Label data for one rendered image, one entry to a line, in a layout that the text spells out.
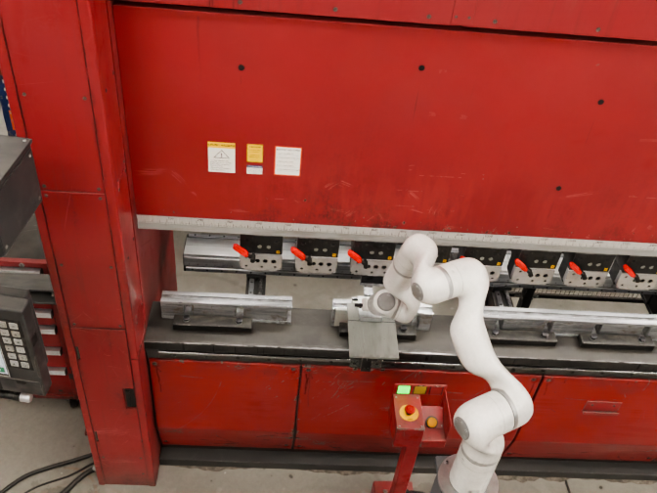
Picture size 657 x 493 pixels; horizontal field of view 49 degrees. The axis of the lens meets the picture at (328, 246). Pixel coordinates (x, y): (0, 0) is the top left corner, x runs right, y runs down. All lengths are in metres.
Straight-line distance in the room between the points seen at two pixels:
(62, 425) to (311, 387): 1.31
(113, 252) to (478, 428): 1.23
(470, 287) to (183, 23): 1.08
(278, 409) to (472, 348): 1.27
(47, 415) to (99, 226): 1.64
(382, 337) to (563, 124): 0.99
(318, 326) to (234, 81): 1.11
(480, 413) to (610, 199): 0.95
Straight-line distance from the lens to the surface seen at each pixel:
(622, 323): 3.13
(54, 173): 2.24
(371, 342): 2.69
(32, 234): 3.19
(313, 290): 4.25
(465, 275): 2.06
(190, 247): 3.03
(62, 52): 2.02
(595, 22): 2.23
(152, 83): 2.25
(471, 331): 2.05
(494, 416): 2.06
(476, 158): 2.40
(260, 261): 2.62
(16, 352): 2.16
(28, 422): 3.80
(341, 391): 3.02
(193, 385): 3.03
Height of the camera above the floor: 3.02
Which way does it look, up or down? 42 degrees down
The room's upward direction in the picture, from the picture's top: 7 degrees clockwise
